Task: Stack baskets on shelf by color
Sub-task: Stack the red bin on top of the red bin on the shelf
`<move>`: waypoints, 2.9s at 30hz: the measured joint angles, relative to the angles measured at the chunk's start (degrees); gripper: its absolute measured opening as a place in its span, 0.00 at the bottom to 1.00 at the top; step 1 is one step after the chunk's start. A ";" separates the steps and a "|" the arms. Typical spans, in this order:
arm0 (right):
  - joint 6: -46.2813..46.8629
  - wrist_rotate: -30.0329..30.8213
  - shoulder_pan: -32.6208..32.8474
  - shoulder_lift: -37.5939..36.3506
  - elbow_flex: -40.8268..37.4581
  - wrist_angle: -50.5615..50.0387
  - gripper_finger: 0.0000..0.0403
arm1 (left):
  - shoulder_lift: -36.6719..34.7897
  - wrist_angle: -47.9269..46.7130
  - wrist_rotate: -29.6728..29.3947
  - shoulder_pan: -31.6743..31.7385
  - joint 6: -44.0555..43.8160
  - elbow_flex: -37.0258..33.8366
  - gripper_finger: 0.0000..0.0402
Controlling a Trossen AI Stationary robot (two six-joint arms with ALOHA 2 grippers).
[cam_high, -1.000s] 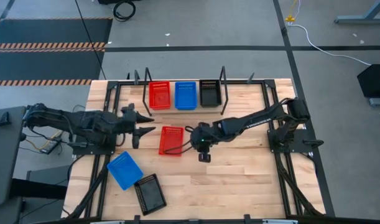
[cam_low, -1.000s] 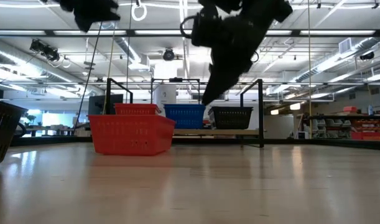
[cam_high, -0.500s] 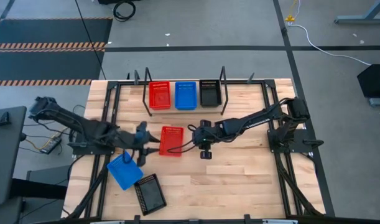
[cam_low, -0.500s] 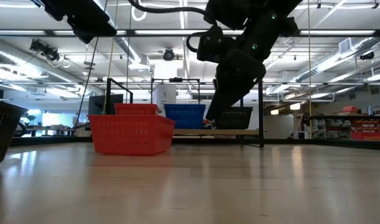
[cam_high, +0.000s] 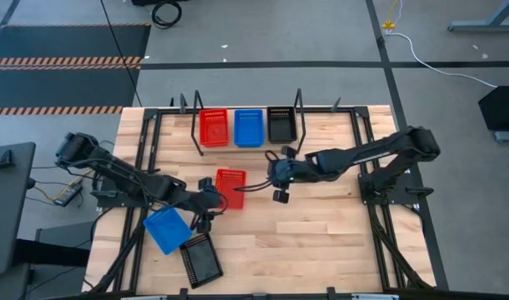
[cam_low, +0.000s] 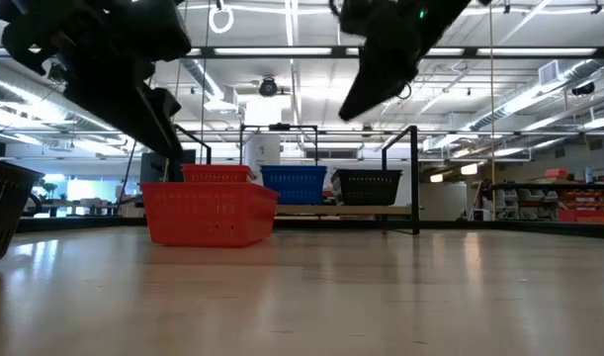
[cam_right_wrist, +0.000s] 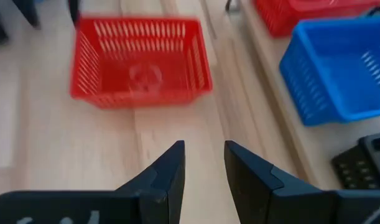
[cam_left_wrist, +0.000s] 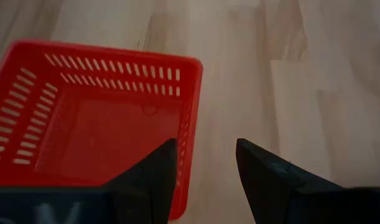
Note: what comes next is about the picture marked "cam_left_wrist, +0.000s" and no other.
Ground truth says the red plastic basket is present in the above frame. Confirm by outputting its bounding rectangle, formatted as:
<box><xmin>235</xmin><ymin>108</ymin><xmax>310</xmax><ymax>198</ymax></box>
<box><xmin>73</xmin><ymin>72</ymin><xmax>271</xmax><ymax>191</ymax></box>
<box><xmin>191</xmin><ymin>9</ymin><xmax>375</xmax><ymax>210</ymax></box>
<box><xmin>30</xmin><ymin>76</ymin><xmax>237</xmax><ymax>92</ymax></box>
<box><xmin>0</xmin><ymin>39</ymin><xmax>205</xmax><ymax>221</ymax></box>

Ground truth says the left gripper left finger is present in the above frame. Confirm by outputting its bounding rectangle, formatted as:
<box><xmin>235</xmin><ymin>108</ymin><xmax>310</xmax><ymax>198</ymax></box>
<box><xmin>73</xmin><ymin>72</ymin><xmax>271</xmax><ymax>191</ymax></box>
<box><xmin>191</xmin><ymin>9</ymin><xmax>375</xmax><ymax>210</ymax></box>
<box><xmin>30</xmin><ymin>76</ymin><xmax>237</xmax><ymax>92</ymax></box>
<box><xmin>102</xmin><ymin>138</ymin><xmax>178</xmax><ymax>224</ymax></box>

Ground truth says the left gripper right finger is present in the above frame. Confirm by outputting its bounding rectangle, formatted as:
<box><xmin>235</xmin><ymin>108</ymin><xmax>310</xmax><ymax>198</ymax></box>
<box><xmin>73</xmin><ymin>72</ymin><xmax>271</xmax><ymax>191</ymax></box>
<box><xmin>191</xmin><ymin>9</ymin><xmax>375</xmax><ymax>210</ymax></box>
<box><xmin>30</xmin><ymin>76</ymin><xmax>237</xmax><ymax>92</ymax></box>
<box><xmin>236</xmin><ymin>139</ymin><xmax>349</xmax><ymax>224</ymax></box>

